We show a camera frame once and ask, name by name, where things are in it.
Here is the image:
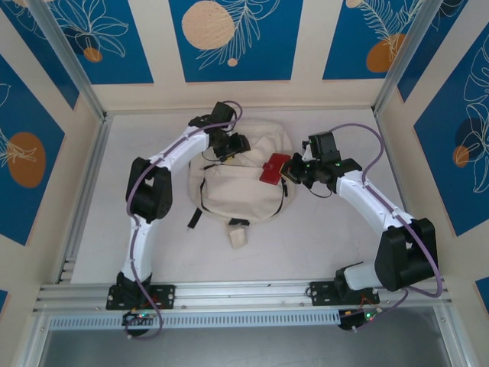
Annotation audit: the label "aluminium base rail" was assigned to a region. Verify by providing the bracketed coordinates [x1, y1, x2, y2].
[32, 275, 455, 314]

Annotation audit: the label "aluminium frame post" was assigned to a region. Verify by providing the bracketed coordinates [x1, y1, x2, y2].
[372, 0, 461, 115]
[28, 0, 108, 120]

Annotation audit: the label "cream canvas backpack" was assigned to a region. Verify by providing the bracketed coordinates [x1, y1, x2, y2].
[186, 118, 297, 249]

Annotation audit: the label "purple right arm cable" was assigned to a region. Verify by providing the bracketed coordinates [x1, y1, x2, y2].
[330, 122, 445, 333]

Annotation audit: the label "small circuit board green LEDs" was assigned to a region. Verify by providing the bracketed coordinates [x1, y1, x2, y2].
[121, 310, 157, 326]
[338, 308, 384, 333]

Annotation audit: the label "aluminium side rail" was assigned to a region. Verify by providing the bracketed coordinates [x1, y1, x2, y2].
[372, 109, 431, 277]
[56, 114, 112, 284]

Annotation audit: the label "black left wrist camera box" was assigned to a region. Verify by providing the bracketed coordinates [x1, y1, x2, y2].
[211, 101, 238, 125]

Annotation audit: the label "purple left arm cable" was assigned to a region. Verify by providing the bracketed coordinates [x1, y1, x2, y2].
[124, 99, 245, 340]

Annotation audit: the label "grey slotted cable duct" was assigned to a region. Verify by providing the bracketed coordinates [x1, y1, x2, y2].
[47, 308, 342, 330]

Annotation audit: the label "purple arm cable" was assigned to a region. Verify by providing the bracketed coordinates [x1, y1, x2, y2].
[330, 122, 445, 333]
[124, 99, 245, 340]

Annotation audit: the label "red pencil case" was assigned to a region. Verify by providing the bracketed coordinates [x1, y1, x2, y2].
[258, 152, 290, 186]

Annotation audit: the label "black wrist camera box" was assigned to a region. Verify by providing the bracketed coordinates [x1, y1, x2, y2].
[306, 132, 342, 164]
[211, 101, 238, 125]

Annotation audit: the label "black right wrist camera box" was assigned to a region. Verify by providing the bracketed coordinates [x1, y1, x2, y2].
[306, 132, 342, 164]

